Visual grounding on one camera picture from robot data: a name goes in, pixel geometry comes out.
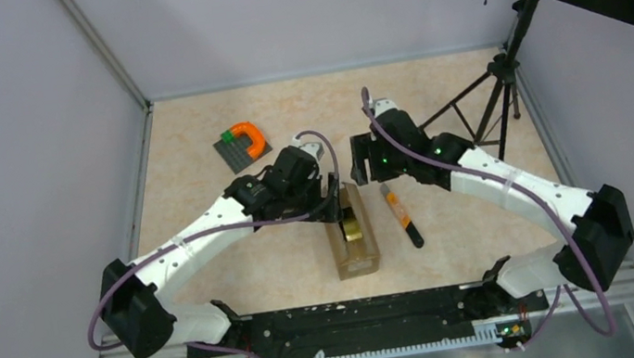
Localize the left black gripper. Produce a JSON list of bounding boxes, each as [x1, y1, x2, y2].
[[276, 167, 344, 228]]

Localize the yellow adhesive tape roll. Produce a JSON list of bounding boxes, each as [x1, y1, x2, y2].
[[340, 208, 363, 242]]

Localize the orange utility knife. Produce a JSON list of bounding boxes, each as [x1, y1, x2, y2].
[[379, 184, 425, 249]]

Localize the brown cardboard express box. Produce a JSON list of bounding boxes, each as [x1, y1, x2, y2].
[[326, 183, 381, 280]]

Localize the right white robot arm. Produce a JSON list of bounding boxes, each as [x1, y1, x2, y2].
[[350, 107, 634, 314]]

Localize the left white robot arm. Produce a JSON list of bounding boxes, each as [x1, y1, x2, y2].
[[96, 141, 341, 358]]

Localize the black tripod stand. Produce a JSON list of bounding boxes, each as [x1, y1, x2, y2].
[[419, 0, 540, 159]]

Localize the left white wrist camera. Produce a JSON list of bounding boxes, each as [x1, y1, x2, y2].
[[291, 134, 324, 162]]

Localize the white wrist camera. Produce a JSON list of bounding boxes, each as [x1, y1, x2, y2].
[[370, 98, 399, 118], [291, 134, 324, 162]]

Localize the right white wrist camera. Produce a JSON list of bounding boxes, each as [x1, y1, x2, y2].
[[370, 98, 399, 118]]

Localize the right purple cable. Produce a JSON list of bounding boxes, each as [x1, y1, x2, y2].
[[359, 56, 619, 358]]

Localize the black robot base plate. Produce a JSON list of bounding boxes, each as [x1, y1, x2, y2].
[[182, 271, 553, 358]]

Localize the aluminium frame rail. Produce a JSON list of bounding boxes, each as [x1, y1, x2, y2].
[[57, 0, 152, 113]]

